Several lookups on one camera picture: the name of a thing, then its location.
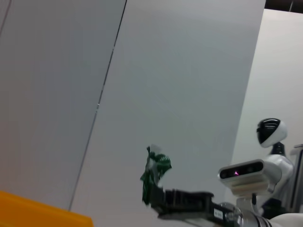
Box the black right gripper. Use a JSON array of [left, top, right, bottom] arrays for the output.
[[151, 185, 225, 222]]

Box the yellow plastic bin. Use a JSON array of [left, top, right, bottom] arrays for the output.
[[0, 190, 94, 227]]

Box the grey metal frame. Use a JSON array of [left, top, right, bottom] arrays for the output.
[[293, 143, 303, 213]]

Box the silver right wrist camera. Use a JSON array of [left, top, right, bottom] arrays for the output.
[[217, 158, 270, 197]]

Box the green plastic wrapper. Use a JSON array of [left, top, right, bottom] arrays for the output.
[[139, 144, 172, 207]]

